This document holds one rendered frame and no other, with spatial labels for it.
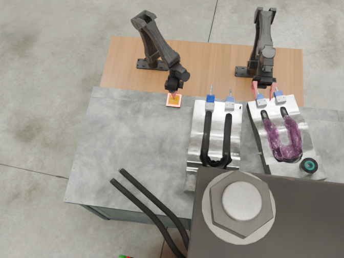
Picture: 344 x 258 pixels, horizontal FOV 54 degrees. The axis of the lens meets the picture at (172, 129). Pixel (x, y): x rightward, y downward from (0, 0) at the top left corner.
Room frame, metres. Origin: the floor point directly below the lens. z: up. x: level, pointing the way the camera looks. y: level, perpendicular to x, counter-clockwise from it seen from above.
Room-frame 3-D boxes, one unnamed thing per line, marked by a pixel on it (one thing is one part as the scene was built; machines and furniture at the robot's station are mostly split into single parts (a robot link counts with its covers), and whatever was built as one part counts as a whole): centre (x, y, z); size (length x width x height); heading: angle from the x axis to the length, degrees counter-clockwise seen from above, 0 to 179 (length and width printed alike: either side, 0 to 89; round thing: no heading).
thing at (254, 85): (0.71, -0.41, 1.19); 0.09 x 0.07 x 0.07; 165
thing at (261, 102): (0.85, -0.51, 0.86); 0.13 x 0.05 x 0.05; 2
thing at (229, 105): (0.84, -0.34, 0.89); 0.13 x 0.05 x 0.05; 165
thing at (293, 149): (0.58, -0.57, 0.90); 0.26 x 0.18 x 0.08; 2
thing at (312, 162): (0.40, -0.63, 0.93); 0.08 x 0.08 x 0.04
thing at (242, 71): (1.04, -0.52, 0.84); 0.20 x 0.07 x 0.08; 75
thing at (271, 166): (0.58, -0.58, 0.86); 0.50 x 0.26 x 0.11; 2
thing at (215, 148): (0.59, -0.21, 0.87); 0.50 x 0.26 x 0.14; 165
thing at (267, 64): (0.77, -0.45, 1.25); 0.07 x 0.06 x 0.11; 75
